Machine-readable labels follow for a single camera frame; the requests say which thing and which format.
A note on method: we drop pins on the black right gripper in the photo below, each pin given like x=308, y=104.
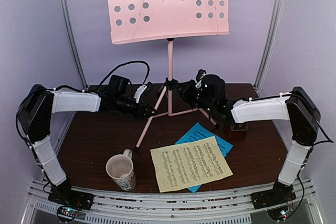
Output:
x=189, y=93

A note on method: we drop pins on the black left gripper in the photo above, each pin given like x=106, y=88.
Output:
x=140, y=113

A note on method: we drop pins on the blue sheet music page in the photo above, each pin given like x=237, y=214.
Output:
x=197, y=132

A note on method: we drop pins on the dark red wooden metronome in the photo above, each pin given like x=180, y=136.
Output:
x=236, y=132

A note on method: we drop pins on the yellow sheet music page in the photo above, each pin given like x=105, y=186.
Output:
x=187, y=165

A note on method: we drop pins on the pink music stand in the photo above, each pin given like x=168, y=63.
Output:
x=144, y=20

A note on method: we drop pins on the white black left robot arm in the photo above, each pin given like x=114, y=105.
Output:
x=34, y=116

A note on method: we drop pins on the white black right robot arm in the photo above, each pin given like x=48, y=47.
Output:
x=208, y=93

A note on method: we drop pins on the white patterned ceramic mug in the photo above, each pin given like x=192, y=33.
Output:
x=120, y=169

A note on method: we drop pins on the left round circuit board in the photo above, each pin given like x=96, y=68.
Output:
x=66, y=214

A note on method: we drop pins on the round circuit board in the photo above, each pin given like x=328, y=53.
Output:
x=66, y=214
x=279, y=214

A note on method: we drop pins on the right round circuit board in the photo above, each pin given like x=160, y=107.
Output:
x=279, y=214

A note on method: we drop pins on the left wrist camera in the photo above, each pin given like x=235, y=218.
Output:
x=142, y=90

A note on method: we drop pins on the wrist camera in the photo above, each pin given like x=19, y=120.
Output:
x=142, y=90
x=200, y=74

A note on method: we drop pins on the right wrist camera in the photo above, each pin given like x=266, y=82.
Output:
x=200, y=74

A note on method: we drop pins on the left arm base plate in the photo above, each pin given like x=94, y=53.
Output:
x=77, y=200

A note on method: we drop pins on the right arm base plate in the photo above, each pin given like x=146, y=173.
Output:
x=269, y=198

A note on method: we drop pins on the right aluminium corner post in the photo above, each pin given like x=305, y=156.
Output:
x=269, y=44

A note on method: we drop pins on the aluminium corner post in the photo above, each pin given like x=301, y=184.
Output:
x=72, y=43
x=269, y=44

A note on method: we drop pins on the left aluminium corner post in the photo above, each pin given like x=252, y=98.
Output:
x=72, y=43

